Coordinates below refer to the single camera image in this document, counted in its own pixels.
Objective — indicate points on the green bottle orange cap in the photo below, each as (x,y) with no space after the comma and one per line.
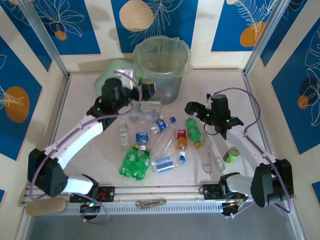
(193,131)

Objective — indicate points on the red label juice bottle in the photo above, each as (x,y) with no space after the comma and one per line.
(181,140)

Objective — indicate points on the Pepsi label plastic bottle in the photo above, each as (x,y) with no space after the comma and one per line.
(161,125)

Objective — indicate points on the small clear bottle green cap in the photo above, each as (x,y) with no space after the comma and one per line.
(124,136)

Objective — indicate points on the tall clear plastic bottle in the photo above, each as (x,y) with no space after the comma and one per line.
(162,143)

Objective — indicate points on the light blue label water bottle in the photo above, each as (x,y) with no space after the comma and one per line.
(163,163)

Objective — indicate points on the green Sprite soda bottle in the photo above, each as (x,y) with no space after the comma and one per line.
(142,166)
(128,161)

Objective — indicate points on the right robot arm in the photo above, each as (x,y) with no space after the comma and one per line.
(250,147)

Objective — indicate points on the grey mesh waste bin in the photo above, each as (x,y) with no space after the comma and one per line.
(165,87)

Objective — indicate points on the clear bottle green neck label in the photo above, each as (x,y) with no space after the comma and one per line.
(150,108)

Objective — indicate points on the light green fabric pouch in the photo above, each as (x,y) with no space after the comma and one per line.
(110,72)

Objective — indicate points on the light green cylindrical container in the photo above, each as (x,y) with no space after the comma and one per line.
(231,155)

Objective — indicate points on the small circuit board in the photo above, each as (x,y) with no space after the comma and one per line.
(90,204)
(231,207)

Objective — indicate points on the grey metal sheet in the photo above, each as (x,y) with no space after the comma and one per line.
(162,227)

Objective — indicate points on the aluminium side rail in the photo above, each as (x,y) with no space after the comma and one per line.
(61,105)
(251,92)

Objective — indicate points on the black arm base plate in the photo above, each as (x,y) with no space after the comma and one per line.
(107,193)
(211,191)

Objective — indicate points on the aluminium mounting rail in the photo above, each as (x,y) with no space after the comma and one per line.
(162,192)

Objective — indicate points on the aluminium frame post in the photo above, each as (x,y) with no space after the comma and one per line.
(263,35)
(43,35)

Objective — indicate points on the flat metal bracket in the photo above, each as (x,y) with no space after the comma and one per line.
(150,202)

